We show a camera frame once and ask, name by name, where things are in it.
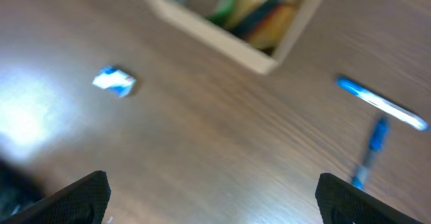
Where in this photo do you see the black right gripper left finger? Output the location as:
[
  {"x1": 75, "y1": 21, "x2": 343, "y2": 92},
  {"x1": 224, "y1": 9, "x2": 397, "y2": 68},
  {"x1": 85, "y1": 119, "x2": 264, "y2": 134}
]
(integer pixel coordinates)
[{"x1": 1, "y1": 171, "x2": 111, "y2": 224}]

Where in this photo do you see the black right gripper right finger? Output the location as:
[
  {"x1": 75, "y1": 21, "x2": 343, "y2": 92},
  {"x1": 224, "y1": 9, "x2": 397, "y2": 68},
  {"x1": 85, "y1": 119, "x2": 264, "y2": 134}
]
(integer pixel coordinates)
[{"x1": 315, "y1": 173, "x2": 418, "y2": 224}]

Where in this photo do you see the yellow sticky note pad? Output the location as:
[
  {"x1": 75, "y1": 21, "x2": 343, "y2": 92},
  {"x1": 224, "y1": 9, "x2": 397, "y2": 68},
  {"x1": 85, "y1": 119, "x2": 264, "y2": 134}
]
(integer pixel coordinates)
[{"x1": 224, "y1": 0, "x2": 297, "y2": 50}]

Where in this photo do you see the cardboard box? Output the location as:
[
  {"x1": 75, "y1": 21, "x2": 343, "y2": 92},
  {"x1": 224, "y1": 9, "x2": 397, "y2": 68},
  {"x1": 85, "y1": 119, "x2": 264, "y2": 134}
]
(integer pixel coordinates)
[{"x1": 144, "y1": 0, "x2": 323, "y2": 75}]

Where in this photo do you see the black robot base bottom edge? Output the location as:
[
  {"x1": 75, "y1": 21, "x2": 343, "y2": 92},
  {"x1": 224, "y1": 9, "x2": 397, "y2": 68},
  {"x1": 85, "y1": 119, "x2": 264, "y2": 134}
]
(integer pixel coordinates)
[{"x1": 1, "y1": 159, "x2": 45, "y2": 221}]

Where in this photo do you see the blue ballpoint pen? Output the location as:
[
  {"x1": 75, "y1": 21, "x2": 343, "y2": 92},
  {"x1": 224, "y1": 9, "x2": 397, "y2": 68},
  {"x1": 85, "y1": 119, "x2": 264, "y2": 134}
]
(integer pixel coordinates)
[{"x1": 351, "y1": 115, "x2": 389, "y2": 190}]

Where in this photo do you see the blue white marker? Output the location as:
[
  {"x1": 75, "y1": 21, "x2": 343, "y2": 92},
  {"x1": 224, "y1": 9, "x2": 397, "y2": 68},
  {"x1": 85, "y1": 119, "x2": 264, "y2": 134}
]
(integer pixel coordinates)
[{"x1": 335, "y1": 77, "x2": 430, "y2": 131}]

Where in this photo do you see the blue white staples box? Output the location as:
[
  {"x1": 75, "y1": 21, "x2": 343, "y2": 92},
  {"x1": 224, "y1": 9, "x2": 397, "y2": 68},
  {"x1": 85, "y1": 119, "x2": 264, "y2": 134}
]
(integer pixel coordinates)
[{"x1": 92, "y1": 66, "x2": 136, "y2": 98}]

